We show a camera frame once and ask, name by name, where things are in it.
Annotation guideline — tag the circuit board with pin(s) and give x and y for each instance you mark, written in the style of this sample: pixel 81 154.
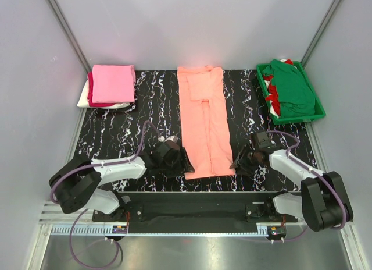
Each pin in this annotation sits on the circuit board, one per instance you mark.
pixel 119 229
pixel 276 230

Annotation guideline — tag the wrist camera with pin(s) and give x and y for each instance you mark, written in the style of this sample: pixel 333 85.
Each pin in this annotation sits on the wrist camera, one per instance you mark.
pixel 260 140
pixel 171 141

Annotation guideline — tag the red and white shirt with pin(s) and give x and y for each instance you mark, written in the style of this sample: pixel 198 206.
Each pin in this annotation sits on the red and white shirt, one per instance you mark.
pixel 280 80

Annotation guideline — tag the black marbled table mat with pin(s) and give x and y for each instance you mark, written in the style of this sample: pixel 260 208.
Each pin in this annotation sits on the black marbled table mat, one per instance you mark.
pixel 107 134

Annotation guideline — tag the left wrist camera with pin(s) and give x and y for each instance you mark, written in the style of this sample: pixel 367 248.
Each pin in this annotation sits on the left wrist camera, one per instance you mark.
pixel 171 141

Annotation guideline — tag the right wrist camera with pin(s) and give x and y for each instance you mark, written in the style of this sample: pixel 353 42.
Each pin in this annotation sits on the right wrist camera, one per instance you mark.
pixel 260 140

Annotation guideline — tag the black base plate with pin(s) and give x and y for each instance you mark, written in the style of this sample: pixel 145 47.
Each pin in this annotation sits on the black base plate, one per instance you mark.
pixel 243 206

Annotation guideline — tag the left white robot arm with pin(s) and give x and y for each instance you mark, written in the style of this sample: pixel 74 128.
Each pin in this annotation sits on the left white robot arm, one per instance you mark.
pixel 78 184

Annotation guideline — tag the aluminium frame rail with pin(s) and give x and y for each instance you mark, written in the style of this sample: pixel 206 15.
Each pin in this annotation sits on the aluminium frame rail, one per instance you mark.
pixel 89 221

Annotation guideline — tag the left circuit board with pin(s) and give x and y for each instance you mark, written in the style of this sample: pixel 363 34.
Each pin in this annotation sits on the left circuit board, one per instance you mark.
pixel 119 229

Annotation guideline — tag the light pink folded shirt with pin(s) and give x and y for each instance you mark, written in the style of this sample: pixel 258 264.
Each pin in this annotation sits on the light pink folded shirt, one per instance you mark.
pixel 113 84

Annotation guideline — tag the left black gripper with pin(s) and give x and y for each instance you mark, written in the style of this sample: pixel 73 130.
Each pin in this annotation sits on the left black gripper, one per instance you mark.
pixel 183 167

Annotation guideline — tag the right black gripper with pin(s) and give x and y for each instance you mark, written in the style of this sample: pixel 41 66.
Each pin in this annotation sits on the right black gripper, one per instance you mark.
pixel 240 159

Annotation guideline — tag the salmon pink t shirt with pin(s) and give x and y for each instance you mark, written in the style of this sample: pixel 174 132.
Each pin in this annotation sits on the salmon pink t shirt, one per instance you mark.
pixel 204 129

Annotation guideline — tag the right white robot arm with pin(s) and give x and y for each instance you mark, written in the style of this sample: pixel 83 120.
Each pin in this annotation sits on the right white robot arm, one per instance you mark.
pixel 323 201

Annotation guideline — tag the right circuit board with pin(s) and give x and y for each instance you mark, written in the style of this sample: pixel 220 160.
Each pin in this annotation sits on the right circuit board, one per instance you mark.
pixel 276 230

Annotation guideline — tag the white folded shirt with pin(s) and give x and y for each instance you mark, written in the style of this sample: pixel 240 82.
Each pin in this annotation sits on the white folded shirt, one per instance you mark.
pixel 84 103

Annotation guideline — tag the green t shirt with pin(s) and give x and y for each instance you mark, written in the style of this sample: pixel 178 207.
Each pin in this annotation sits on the green t shirt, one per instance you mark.
pixel 305 105

